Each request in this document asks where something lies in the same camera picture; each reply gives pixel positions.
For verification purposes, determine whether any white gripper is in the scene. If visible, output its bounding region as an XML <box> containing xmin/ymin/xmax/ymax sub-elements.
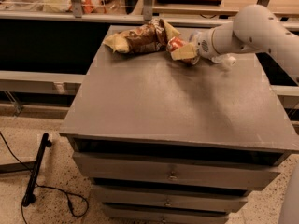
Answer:
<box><xmin>170</xmin><ymin>30</ymin><xmax>219</xmax><ymax>61</ymax></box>

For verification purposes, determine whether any red coke can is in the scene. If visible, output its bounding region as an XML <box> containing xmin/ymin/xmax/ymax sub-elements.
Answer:
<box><xmin>166</xmin><ymin>37</ymin><xmax>199</xmax><ymax>65</ymax></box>

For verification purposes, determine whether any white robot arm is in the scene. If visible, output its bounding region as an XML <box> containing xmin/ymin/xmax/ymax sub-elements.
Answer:
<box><xmin>167</xmin><ymin>5</ymin><xmax>299</xmax><ymax>82</ymax></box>

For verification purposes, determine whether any brown chip bag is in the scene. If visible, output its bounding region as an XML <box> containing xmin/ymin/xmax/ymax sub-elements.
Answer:
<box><xmin>104</xmin><ymin>19</ymin><xmax>180</xmax><ymax>54</ymax></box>

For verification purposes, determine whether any clear plastic water bottle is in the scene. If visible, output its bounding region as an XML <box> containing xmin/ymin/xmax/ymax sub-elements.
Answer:
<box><xmin>193</xmin><ymin>44</ymin><xmax>236</xmax><ymax>67</ymax></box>

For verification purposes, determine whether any grey drawer cabinet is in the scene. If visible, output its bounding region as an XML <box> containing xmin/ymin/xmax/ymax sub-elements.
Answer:
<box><xmin>59</xmin><ymin>25</ymin><xmax>299</xmax><ymax>224</ymax></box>

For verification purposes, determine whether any grey metal railing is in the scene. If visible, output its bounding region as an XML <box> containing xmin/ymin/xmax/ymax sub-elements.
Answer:
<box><xmin>0</xmin><ymin>0</ymin><xmax>299</xmax><ymax>31</ymax></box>

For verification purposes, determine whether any top cabinet drawer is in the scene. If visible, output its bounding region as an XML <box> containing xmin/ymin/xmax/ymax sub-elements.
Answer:
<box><xmin>73</xmin><ymin>152</ymin><xmax>280</xmax><ymax>190</ymax></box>

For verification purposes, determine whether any cabinet drawer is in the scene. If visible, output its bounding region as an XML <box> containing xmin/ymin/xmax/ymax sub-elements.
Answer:
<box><xmin>73</xmin><ymin>152</ymin><xmax>280</xmax><ymax>190</ymax></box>
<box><xmin>103</xmin><ymin>203</ymin><xmax>228</xmax><ymax>224</ymax></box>
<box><xmin>92</xmin><ymin>185</ymin><xmax>248</xmax><ymax>213</ymax></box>

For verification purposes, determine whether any middle cabinet drawer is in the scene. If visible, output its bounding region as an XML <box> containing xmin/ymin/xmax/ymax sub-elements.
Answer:
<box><xmin>92</xmin><ymin>185</ymin><xmax>248</xmax><ymax>213</ymax></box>

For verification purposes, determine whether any bottom cabinet drawer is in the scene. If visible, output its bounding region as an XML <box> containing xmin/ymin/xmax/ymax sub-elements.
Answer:
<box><xmin>103</xmin><ymin>203</ymin><xmax>228</xmax><ymax>224</ymax></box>

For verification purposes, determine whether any black floor stand bar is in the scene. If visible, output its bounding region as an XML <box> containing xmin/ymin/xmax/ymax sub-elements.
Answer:
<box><xmin>21</xmin><ymin>133</ymin><xmax>52</xmax><ymax>207</ymax></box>

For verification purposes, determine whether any black floor cable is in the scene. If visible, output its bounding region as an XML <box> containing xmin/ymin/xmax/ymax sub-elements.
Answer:
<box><xmin>0</xmin><ymin>131</ymin><xmax>90</xmax><ymax>224</ymax></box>

